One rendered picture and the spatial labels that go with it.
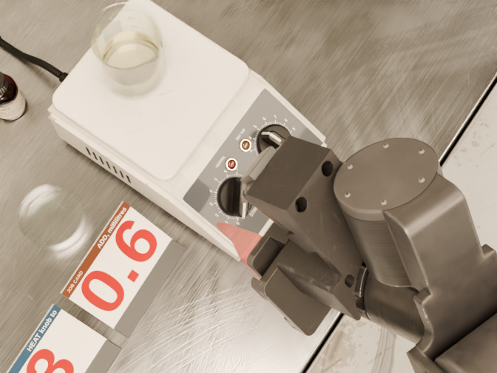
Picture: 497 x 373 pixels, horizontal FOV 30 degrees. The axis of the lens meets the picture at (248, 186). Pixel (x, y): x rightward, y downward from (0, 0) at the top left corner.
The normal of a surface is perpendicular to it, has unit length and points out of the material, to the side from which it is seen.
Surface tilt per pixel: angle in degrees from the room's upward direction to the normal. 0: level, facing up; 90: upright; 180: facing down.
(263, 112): 30
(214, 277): 0
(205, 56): 0
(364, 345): 0
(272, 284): 50
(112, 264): 40
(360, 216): 74
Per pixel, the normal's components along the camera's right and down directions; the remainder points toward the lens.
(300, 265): -0.51, -0.57
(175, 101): 0.02, -0.27
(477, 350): -0.42, -0.76
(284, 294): 0.63, 0.26
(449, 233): 0.44, 0.41
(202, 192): 0.43, 0.04
